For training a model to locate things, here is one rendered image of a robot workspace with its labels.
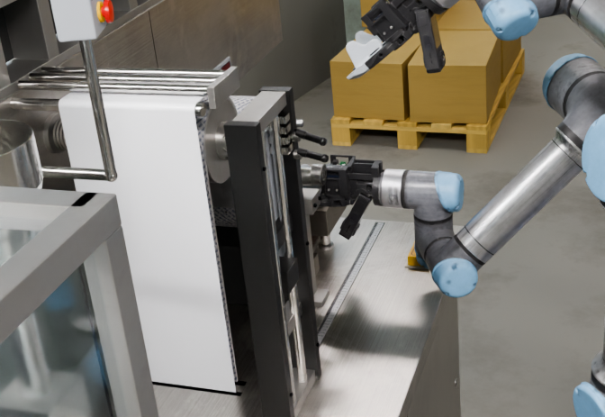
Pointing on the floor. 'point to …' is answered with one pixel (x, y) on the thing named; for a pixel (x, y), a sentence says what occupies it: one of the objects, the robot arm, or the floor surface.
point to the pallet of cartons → (501, 63)
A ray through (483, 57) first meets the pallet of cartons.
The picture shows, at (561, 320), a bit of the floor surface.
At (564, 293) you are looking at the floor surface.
